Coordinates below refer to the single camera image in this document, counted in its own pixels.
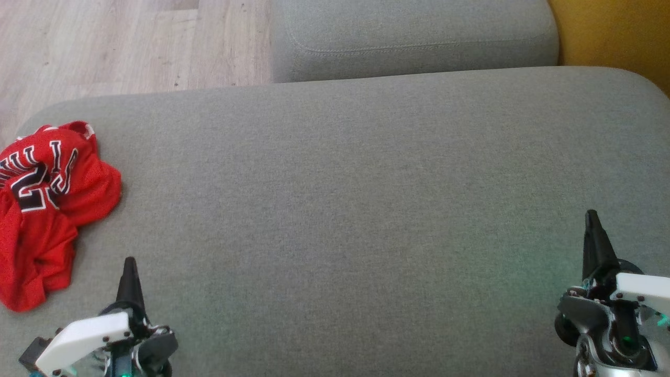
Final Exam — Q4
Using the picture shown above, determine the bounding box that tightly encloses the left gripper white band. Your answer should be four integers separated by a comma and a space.
35, 257, 178, 377

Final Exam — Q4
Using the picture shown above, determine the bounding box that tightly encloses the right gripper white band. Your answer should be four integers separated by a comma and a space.
555, 209, 670, 368

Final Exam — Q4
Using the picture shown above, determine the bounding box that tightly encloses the large grey sofa seat cushion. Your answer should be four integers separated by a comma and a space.
0, 66, 670, 377

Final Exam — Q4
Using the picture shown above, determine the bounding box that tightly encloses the grey sofa cushion with seam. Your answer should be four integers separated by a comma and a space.
271, 0, 560, 83

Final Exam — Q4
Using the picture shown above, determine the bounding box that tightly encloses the red basketball jersey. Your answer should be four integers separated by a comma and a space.
0, 121, 122, 227

